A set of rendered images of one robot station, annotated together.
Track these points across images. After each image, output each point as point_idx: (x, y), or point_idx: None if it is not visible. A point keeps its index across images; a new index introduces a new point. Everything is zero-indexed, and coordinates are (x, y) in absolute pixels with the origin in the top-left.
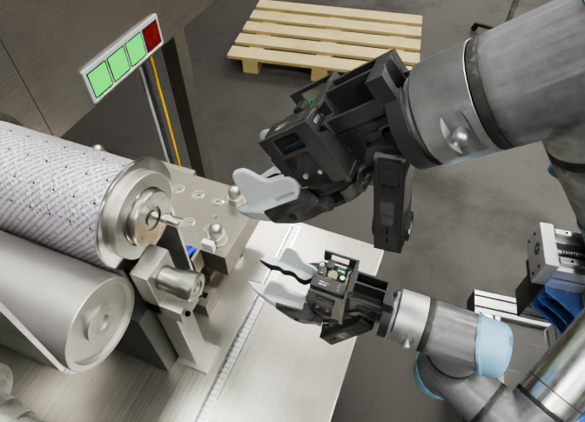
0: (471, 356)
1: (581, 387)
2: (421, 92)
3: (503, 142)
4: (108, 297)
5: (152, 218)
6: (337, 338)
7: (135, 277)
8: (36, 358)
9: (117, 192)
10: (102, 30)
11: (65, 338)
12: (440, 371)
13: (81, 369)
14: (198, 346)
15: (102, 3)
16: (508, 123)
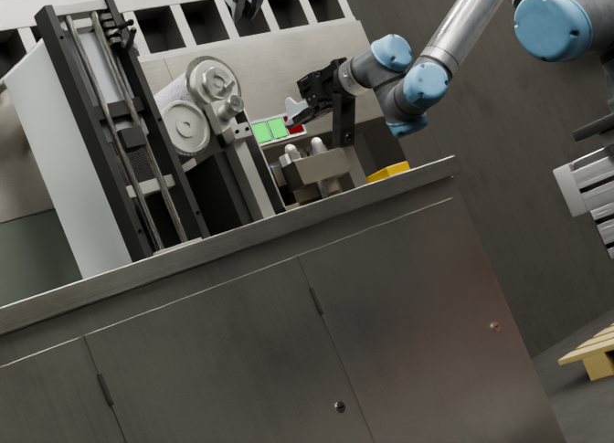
0: (369, 52)
1: (436, 35)
2: None
3: None
4: (191, 117)
5: (218, 82)
6: (336, 131)
7: (206, 107)
8: None
9: (198, 63)
10: (247, 108)
11: (164, 110)
12: (375, 87)
13: (171, 139)
14: (267, 207)
15: (248, 91)
16: None
